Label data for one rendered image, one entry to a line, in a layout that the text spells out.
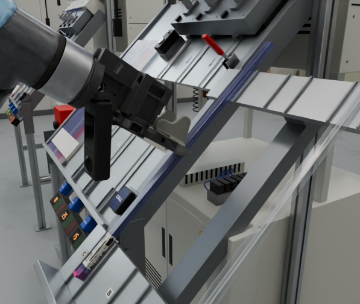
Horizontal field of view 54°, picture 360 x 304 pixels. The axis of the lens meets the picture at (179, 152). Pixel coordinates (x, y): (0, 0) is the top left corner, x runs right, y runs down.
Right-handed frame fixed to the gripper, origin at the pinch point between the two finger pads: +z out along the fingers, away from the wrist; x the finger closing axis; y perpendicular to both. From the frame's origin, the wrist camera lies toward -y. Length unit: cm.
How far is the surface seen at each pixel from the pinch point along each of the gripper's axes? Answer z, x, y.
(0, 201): 38, 206, -86
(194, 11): 12, 40, 37
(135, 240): 6.4, 7.7, -18.9
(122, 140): 8.9, 36.3, -3.8
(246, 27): 12.5, 15.8, 32.1
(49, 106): 117, 485, -22
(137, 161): 7.7, 22.7, -6.1
